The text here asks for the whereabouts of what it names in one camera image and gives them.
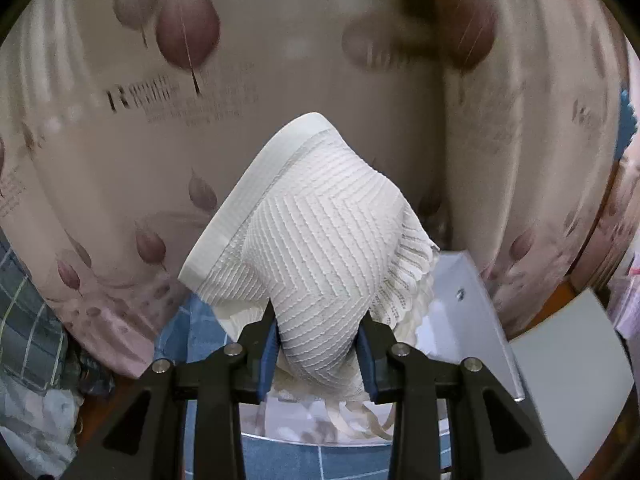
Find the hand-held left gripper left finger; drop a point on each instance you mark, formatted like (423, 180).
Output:
(267, 360)

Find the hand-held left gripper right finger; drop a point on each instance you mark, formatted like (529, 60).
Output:
(367, 360)

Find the white shoe box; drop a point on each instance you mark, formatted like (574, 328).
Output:
(460, 320)

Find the cream ribbed underwear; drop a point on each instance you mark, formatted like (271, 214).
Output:
(320, 240)

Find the blue checked cloth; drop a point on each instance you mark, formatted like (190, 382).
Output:
(325, 462)

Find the grey plaid blanket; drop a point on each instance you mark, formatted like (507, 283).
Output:
(30, 320)

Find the pink checked bag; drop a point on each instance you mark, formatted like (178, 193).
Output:
(629, 290)

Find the leaf print curtain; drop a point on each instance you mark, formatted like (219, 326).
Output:
(300, 60)

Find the blue cloth item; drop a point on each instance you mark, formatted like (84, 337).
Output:
(627, 115)

